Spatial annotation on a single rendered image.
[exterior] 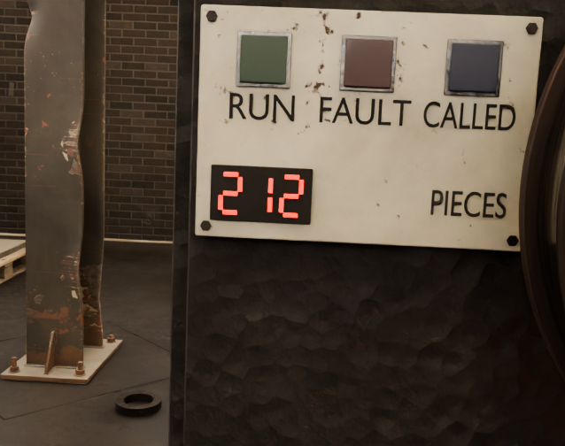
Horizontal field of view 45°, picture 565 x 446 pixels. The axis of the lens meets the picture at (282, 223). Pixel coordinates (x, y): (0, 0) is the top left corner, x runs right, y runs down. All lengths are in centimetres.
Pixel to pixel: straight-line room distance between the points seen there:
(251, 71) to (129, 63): 623
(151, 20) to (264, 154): 623
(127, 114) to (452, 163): 625
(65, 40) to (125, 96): 363
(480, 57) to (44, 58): 274
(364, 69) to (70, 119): 263
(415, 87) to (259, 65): 12
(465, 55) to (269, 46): 15
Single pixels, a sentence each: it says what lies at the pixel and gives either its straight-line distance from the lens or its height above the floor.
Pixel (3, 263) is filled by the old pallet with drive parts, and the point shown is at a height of 14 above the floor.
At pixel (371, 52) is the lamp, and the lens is 53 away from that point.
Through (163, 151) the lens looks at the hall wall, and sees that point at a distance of 665.
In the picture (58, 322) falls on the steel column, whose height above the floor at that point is 24.
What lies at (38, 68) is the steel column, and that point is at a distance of 317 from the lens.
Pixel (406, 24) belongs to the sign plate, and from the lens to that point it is 54.
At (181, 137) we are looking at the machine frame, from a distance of 65.
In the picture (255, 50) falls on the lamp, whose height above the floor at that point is 121.
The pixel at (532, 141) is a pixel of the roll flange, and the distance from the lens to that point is 49.
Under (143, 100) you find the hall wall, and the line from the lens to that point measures 670.
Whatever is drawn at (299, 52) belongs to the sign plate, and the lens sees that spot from 54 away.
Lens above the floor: 115
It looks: 8 degrees down
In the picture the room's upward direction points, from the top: 3 degrees clockwise
